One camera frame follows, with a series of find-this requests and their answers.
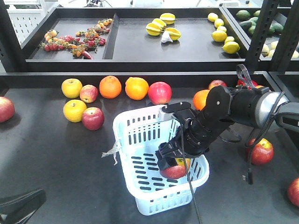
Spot red apple beside yellow fruit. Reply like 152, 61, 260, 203
82, 107, 105, 131

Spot black wooden display table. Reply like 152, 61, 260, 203
0, 7, 299, 224

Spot dark red apple front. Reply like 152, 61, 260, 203
159, 158, 191, 180

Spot yellow apple left front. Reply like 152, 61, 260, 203
63, 99, 87, 123

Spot cherry tomato vines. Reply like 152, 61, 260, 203
38, 18, 114, 60

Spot dark red apple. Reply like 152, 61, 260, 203
159, 158, 191, 180
251, 138, 274, 165

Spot orange fruit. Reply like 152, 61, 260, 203
99, 75, 122, 99
125, 77, 149, 100

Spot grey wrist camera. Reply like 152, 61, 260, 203
158, 102, 194, 123

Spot orange near pepper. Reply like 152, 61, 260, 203
193, 89, 210, 110

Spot black upright rack post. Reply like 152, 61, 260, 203
244, 0, 279, 74

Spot small pink apple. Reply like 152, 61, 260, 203
79, 84, 98, 103

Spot yellow apple left rear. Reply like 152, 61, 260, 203
61, 78, 83, 98

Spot white garlic bulb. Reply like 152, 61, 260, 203
161, 31, 173, 43

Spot light blue plastic basket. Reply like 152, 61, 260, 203
101, 105, 210, 216

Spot dark red apple edge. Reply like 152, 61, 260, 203
287, 177, 299, 207

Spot yellow lemon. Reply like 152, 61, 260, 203
211, 30, 227, 42

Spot yellow starfruit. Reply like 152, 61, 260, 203
146, 22, 162, 36

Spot dark red apple rear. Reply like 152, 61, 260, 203
251, 138, 274, 165

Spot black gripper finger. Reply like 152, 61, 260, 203
0, 189, 46, 224

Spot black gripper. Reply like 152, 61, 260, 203
156, 130, 210, 170

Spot red-yellow small apple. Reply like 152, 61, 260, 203
208, 79, 227, 90

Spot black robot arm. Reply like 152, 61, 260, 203
156, 64, 299, 170

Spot lone red apple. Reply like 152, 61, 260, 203
0, 97, 15, 123

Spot red apple by oranges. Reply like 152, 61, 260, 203
148, 82, 172, 105

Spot red bell pepper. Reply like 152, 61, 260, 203
236, 79, 258, 89

